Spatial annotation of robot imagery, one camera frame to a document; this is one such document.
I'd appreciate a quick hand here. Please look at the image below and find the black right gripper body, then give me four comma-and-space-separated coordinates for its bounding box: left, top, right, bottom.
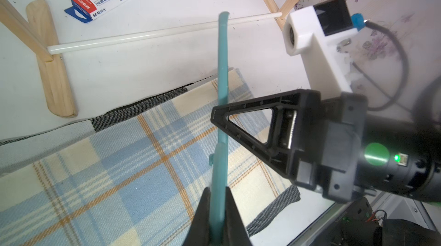
282, 89, 368, 202

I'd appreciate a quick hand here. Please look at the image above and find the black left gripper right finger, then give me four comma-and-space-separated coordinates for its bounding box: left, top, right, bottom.
225, 187, 252, 246

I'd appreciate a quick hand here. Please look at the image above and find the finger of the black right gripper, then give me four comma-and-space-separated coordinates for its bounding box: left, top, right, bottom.
221, 89, 303, 181

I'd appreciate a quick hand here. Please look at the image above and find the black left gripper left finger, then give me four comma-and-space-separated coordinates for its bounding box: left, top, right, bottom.
182, 187, 211, 246

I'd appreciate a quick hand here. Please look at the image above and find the teal plastic hanger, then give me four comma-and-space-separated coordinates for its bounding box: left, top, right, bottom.
209, 12, 229, 246

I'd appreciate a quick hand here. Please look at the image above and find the blue cream plaid scarf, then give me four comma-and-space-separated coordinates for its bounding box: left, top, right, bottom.
0, 67, 294, 246

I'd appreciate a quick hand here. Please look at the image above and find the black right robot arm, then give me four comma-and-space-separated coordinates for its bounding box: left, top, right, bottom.
211, 79, 441, 204

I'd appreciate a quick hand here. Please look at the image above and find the black grey checkered mat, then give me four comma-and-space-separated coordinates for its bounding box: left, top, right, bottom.
0, 80, 301, 238

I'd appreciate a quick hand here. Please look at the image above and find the wooden clothes rack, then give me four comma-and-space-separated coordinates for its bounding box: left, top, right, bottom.
0, 0, 325, 119

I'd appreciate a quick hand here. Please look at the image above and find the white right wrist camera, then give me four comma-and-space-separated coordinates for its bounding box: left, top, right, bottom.
283, 0, 358, 100

